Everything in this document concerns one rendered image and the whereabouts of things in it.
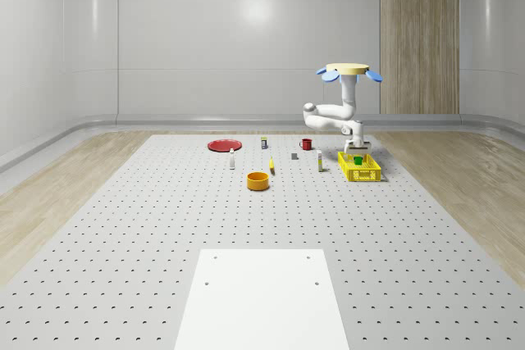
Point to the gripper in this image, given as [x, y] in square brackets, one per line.
[357, 147]

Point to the green cube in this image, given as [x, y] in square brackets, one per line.
[358, 160]

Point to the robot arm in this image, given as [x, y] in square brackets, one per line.
[332, 111]

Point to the yellow basket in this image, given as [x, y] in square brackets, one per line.
[361, 175]

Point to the white and yellow box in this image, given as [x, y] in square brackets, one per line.
[319, 161]

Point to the red mug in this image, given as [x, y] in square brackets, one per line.
[307, 144]

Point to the banana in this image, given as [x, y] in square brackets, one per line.
[271, 165]

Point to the flat-sided can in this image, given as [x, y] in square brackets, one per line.
[264, 143]

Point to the yellow bowl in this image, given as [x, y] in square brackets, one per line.
[257, 184]

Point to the small white bottle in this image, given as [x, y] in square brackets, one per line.
[232, 160]

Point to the red plate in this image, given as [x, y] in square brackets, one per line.
[225, 145]

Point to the white board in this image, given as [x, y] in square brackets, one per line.
[262, 305]

